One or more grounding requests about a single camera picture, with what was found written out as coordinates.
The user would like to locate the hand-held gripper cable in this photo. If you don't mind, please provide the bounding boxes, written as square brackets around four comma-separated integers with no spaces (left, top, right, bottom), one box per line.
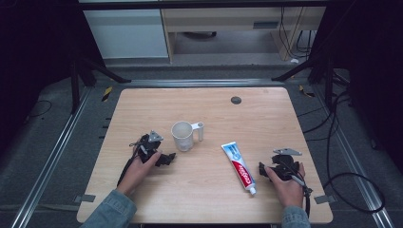
[290,174,314,219]
[116,142,144,187]

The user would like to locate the white cup with handle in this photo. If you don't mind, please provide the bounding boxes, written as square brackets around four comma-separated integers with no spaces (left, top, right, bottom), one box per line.
[170,121,205,152]

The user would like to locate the thin black floor cable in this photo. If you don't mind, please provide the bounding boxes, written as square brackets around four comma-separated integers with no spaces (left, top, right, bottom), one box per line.
[22,99,53,125]

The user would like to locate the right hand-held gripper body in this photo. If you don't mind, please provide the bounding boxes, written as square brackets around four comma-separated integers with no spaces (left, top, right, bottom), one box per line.
[270,147,303,182]

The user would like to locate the left hand-held gripper cable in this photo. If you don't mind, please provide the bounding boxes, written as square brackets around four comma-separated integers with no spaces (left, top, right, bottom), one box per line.
[116,142,144,187]

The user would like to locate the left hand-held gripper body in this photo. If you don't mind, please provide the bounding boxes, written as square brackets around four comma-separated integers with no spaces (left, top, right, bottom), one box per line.
[138,129,164,164]

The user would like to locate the hanging black cables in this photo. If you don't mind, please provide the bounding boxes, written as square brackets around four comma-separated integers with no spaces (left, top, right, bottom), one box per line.
[278,7,318,61]

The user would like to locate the person's right hand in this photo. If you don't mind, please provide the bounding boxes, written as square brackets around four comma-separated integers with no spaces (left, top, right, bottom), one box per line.
[264,161,306,209]

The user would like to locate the right hand-held gripper cable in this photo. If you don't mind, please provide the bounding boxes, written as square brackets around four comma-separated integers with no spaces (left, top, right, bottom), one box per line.
[290,174,314,219]

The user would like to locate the black curtain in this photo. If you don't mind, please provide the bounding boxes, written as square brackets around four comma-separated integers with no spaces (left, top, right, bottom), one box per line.
[0,0,106,156]
[308,0,403,175]

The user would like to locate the person's left hand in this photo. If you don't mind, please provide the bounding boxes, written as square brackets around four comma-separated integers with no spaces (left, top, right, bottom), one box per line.
[117,151,163,197]

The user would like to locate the black stand legs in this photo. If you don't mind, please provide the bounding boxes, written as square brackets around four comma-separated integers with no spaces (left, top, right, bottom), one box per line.
[69,47,132,115]
[271,51,350,109]

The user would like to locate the toothpaste tube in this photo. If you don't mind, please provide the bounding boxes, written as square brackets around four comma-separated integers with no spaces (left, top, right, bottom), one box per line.
[221,141,258,196]

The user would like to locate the grey tape piece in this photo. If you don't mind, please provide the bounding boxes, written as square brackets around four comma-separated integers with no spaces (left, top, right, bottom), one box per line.
[72,193,97,204]
[314,194,337,205]

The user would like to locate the white cabinet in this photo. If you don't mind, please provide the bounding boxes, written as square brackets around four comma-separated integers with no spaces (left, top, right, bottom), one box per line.
[83,9,169,60]

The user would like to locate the black looped floor cable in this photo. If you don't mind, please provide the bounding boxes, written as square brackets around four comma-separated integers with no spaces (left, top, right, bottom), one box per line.
[297,90,387,214]

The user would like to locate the metal floor rail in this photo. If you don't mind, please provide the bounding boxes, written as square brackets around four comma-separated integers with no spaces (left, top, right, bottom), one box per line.
[122,78,286,89]
[10,85,93,228]
[312,85,396,228]

